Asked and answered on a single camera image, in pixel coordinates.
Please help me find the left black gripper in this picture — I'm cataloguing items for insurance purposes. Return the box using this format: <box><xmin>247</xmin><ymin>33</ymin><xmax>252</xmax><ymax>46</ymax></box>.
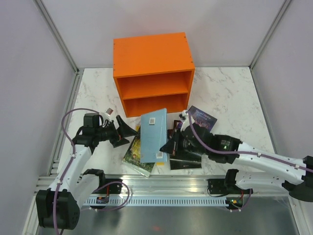
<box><xmin>95</xmin><ymin>116</ymin><xmax>138</xmax><ymax>148</ymax></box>

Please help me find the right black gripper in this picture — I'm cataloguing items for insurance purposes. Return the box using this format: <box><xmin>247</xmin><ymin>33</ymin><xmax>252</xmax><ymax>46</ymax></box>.
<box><xmin>161</xmin><ymin>127</ymin><xmax>208</xmax><ymax>155</ymax></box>

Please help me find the green Alice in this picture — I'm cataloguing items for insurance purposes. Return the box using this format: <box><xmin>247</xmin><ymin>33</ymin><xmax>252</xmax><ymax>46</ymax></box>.
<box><xmin>122</xmin><ymin>125</ymin><xmax>155</xmax><ymax>178</ymax></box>

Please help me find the light blue paperback book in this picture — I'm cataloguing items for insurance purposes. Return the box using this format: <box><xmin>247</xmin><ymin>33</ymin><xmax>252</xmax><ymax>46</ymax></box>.
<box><xmin>140</xmin><ymin>108</ymin><xmax>168</xmax><ymax>163</ymax></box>

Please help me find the Robinson Crusoe purple book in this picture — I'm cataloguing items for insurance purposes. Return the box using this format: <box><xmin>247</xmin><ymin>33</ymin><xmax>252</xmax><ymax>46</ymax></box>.
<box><xmin>188</xmin><ymin>106</ymin><xmax>217</xmax><ymax>132</ymax></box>

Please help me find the black hardcover book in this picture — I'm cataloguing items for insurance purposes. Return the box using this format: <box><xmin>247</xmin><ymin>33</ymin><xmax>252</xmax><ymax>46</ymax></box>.
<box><xmin>167</xmin><ymin>120</ymin><xmax>182</xmax><ymax>140</ymax></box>

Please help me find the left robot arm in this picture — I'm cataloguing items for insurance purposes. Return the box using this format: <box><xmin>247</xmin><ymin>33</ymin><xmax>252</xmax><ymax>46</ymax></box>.
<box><xmin>36</xmin><ymin>113</ymin><xmax>137</xmax><ymax>235</ymax></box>

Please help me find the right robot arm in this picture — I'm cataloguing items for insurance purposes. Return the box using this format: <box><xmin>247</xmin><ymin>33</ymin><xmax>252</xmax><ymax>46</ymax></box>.
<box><xmin>160</xmin><ymin>123</ymin><xmax>313</xmax><ymax>202</ymax></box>

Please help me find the yellow thin book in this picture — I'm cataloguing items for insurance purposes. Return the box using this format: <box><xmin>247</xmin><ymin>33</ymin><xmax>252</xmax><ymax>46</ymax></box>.
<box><xmin>135</xmin><ymin>124</ymin><xmax>165</xmax><ymax>166</ymax></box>

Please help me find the dark cover bottom book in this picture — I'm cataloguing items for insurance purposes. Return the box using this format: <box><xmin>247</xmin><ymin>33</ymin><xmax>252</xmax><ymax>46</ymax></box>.
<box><xmin>170</xmin><ymin>159</ymin><xmax>201</xmax><ymax>170</ymax></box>

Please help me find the orange wooden shelf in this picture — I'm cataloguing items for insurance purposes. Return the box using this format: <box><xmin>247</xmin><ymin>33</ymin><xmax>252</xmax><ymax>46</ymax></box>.
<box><xmin>113</xmin><ymin>32</ymin><xmax>195</xmax><ymax>118</ymax></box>

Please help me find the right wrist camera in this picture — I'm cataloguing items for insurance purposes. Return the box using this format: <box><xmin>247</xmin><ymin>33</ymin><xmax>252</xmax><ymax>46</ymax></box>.
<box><xmin>179</xmin><ymin>110</ymin><xmax>189</xmax><ymax>122</ymax></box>

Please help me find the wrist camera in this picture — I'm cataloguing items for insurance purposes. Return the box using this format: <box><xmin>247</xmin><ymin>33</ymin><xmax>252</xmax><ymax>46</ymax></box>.
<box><xmin>179</xmin><ymin>110</ymin><xmax>189</xmax><ymax>122</ymax></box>
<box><xmin>103</xmin><ymin>108</ymin><xmax>113</xmax><ymax>122</ymax></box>

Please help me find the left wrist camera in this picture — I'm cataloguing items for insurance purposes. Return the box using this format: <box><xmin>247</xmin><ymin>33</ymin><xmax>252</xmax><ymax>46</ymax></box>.
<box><xmin>103</xmin><ymin>108</ymin><xmax>113</xmax><ymax>122</ymax></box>

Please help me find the aluminium front rail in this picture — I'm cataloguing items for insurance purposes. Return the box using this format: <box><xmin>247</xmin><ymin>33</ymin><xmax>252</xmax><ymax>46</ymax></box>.
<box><xmin>36</xmin><ymin>174</ymin><xmax>301</xmax><ymax>196</ymax></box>

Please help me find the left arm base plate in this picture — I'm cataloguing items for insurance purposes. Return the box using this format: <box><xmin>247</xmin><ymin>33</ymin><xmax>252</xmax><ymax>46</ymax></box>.
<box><xmin>93</xmin><ymin>179</ymin><xmax>122</xmax><ymax>195</ymax></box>

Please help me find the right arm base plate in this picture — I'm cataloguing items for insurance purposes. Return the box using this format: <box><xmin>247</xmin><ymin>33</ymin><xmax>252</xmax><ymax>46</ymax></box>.
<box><xmin>207</xmin><ymin>178</ymin><xmax>250</xmax><ymax>197</ymax></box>

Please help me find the white slotted cable duct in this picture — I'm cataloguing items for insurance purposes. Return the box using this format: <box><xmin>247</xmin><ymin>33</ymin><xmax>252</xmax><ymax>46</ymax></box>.
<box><xmin>84</xmin><ymin>195</ymin><xmax>228</xmax><ymax>207</ymax></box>

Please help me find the left aluminium frame post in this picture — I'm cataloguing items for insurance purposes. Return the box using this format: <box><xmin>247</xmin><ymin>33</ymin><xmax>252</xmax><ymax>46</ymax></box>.
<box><xmin>33</xmin><ymin>0</ymin><xmax>80</xmax><ymax>74</ymax></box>

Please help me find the aluminium frame post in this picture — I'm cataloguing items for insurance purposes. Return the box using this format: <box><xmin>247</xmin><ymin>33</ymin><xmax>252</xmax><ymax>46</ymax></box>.
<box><xmin>249</xmin><ymin>0</ymin><xmax>293</xmax><ymax>71</ymax></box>
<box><xmin>33</xmin><ymin>0</ymin><xmax>80</xmax><ymax>74</ymax></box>

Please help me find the right aluminium frame post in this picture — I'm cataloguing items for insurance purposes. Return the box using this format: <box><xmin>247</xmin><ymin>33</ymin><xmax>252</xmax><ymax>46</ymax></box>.
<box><xmin>249</xmin><ymin>0</ymin><xmax>293</xmax><ymax>71</ymax></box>

